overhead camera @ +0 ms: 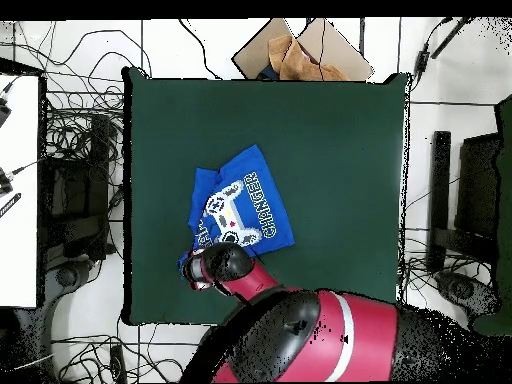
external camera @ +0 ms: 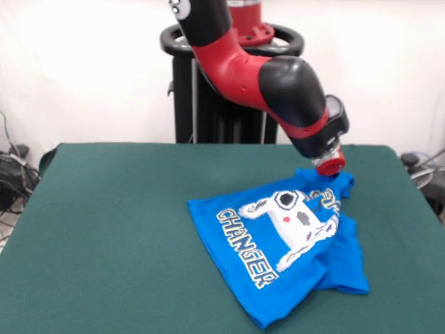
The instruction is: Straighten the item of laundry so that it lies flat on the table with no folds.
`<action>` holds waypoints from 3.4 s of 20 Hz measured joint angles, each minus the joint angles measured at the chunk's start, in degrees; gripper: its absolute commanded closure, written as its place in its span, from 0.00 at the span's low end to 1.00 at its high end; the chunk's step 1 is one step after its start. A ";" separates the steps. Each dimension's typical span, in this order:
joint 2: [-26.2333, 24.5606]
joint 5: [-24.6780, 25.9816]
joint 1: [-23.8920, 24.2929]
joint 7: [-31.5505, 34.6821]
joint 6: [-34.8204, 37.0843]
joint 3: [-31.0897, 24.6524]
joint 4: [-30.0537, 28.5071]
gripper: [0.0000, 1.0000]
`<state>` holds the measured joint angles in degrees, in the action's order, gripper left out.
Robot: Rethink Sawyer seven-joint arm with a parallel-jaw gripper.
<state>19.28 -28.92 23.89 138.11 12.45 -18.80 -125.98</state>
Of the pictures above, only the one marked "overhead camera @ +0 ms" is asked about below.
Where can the blue printed t-shirt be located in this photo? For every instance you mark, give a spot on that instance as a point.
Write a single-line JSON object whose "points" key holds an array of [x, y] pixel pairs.
{"points": [[248, 168]]}

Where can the green draped cloth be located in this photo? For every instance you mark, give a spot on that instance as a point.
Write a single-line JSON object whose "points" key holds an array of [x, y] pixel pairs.
{"points": [[504, 240]]}

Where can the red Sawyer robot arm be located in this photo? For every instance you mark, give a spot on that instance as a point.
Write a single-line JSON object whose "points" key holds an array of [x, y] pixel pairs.
{"points": [[360, 340]]}

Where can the black power adapter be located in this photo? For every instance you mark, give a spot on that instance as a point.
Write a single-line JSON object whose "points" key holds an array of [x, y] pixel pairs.
{"points": [[421, 60]]}

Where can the white desk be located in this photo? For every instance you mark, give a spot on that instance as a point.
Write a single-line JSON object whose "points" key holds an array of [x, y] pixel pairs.
{"points": [[20, 240]]}

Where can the tan towel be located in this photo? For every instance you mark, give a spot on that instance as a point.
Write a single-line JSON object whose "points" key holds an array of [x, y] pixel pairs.
{"points": [[300, 66]]}

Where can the brown cardboard box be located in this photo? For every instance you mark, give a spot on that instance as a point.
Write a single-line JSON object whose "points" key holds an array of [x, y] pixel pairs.
{"points": [[340, 52]]}

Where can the black striped bar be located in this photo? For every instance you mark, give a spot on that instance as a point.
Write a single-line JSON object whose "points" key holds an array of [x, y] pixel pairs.
{"points": [[10, 204]]}

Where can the thin black rod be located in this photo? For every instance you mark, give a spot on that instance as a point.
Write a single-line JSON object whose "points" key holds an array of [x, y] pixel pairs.
{"points": [[450, 38]]}

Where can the dark green table cloth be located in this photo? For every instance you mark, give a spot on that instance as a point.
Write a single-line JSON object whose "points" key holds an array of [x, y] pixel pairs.
{"points": [[340, 140]]}

